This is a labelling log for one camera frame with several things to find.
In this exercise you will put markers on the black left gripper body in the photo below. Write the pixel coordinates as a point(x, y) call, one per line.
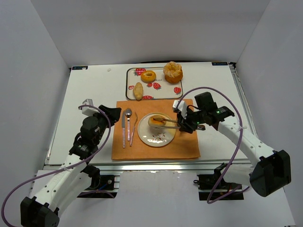
point(104, 116)

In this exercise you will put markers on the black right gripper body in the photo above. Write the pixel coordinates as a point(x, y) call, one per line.
point(185, 122)

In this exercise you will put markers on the metal tongs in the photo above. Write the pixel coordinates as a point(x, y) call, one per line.
point(165, 121)

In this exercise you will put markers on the yellow ring donut front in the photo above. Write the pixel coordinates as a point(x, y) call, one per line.
point(156, 121)

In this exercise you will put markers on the yellow ring donut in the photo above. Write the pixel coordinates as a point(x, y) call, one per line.
point(156, 121)
point(148, 76)

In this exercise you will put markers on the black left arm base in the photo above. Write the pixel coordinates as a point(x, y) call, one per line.
point(102, 186)

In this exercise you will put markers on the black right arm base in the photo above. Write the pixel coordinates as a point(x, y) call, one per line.
point(205, 183)

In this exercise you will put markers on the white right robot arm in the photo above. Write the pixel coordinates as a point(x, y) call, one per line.
point(270, 170)

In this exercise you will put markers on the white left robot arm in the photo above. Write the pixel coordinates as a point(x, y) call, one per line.
point(75, 174)

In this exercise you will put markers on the oblong bread roll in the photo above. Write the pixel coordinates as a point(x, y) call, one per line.
point(138, 91)

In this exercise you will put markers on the orange cloth placemat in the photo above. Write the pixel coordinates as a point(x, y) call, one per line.
point(183, 146)

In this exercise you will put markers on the round white yellow plate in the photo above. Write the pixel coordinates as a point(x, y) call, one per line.
point(152, 136)

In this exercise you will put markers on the strawberry pattern tray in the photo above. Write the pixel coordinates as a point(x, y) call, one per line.
point(158, 89)

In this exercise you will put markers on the tall sugared bundt cake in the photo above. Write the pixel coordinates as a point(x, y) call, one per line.
point(173, 72)

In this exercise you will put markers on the knife with pink handle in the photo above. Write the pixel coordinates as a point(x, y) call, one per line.
point(123, 128)

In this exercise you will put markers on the spoon with pink handle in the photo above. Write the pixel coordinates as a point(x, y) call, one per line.
point(128, 113)

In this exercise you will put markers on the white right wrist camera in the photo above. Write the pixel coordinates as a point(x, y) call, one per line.
point(179, 106)

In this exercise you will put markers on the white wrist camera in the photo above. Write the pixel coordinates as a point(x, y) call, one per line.
point(179, 106)
point(87, 108)

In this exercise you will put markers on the fork with pink handle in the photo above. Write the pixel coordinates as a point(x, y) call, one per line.
point(133, 130)

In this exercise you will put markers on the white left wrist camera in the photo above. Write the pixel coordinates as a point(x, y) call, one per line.
point(87, 108)

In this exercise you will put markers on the aluminium frame rail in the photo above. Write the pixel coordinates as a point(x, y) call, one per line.
point(191, 165)

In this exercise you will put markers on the yellow ring donut back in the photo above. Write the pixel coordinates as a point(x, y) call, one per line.
point(148, 76)

